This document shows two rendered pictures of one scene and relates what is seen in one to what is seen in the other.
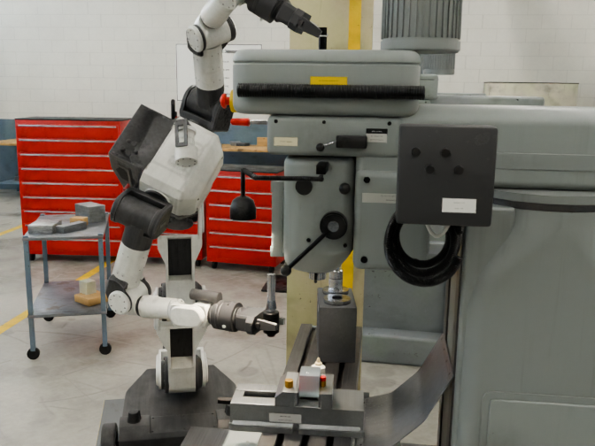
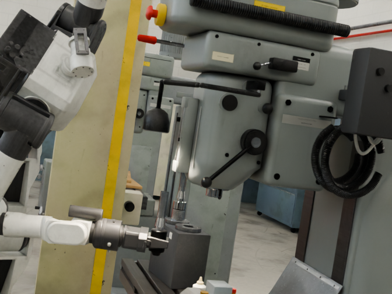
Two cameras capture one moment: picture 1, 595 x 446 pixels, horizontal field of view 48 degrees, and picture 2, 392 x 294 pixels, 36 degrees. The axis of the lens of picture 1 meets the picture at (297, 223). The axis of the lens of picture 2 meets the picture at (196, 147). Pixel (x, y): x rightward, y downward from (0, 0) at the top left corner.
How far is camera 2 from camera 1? 83 cm
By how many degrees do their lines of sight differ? 26
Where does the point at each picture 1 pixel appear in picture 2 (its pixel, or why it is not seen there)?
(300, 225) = (221, 139)
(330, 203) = (250, 122)
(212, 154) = not seen: hidden behind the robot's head
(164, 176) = (50, 84)
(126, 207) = (14, 110)
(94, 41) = not seen: outside the picture
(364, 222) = (280, 141)
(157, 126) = (39, 34)
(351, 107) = (284, 34)
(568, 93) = not seen: hidden behind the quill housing
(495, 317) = (384, 231)
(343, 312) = (198, 239)
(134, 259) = (10, 169)
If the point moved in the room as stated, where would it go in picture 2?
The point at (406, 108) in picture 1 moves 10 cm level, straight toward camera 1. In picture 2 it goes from (328, 43) to (346, 40)
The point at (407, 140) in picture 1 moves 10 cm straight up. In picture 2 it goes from (374, 60) to (381, 18)
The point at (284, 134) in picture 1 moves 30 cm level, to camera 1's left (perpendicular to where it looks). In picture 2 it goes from (222, 49) to (112, 27)
